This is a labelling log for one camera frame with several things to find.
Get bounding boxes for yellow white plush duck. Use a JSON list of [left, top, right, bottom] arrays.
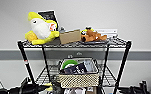
[[24, 11, 60, 45]]

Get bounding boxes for dark printed packet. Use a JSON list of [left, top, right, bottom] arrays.
[[63, 63, 88, 75]]

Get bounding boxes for orange brown plush toy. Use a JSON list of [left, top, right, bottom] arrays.
[[80, 27, 108, 43]]

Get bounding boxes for black wire shelf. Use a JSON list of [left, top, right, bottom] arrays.
[[17, 36, 133, 94]]

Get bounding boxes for small yellow packet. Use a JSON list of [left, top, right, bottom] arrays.
[[46, 83, 55, 91]]

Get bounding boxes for green round roll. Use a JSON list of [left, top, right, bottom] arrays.
[[61, 59, 79, 70]]

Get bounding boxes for white flat box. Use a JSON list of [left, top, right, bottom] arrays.
[[95, 28, 119, 38]]

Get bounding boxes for brown cardboard box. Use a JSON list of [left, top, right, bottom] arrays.
[[58, 28, 82, 45]]

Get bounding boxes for small grey wall socket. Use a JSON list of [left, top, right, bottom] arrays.
[[67, 54, 73, 59], [76, 51, 83, 56]]

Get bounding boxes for black printed bag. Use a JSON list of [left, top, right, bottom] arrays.
[[38, 9, 60, 30]]

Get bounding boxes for pale basket with dark spots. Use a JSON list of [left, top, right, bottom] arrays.
[[58, 58, 100, 88]]

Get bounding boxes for long grey wall band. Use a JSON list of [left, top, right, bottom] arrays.
[[0, 49, 151, 61]]

